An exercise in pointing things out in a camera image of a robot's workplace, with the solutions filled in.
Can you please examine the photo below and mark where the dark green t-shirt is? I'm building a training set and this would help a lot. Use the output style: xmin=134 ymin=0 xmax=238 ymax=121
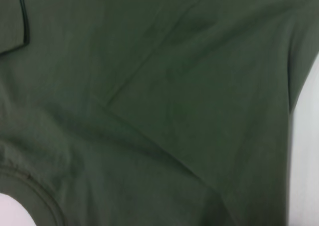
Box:
xmin=0 ymin=0 xmax=319 ymax=226

